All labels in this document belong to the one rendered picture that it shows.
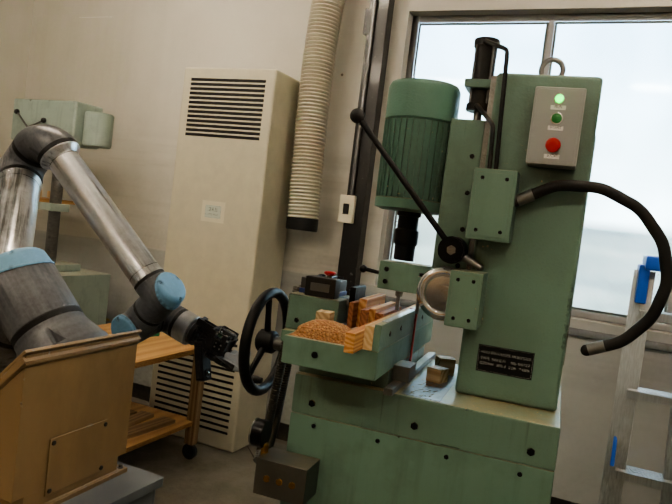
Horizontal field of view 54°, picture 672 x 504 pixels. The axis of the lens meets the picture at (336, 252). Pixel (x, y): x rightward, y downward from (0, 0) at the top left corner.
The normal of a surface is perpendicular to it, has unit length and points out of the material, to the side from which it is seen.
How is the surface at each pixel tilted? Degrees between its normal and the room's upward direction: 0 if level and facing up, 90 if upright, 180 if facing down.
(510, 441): 90
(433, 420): 90
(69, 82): 90
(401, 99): 90
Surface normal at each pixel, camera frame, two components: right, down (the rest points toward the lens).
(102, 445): 0.92, 0.13
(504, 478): -0.33, 0.01
